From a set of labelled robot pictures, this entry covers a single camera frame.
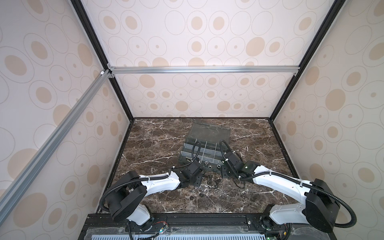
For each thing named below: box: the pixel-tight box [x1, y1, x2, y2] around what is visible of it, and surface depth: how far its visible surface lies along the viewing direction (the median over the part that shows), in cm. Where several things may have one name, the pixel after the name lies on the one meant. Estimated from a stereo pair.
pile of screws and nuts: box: [192, 174, 223, 197], surface depth 87 cm
